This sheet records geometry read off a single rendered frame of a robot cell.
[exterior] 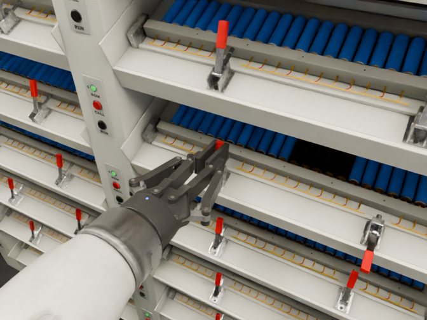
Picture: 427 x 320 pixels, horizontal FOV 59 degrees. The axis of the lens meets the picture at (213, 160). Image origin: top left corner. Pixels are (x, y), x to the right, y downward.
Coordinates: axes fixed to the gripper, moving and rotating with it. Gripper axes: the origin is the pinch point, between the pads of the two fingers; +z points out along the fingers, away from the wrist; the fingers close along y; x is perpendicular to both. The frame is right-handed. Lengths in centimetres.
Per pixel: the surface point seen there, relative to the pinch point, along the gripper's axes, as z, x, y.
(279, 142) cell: 11.7, -0.3, 7.6
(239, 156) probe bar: 7.1, -2.7, 2.2
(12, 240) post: 15, -78, -88
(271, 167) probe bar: 7.1, -3.0, 8.1
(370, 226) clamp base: 3.1, -4.8, 25.8
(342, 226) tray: 3.6, -7.2, 22.1
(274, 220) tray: 2.5, -9.9, 11.6
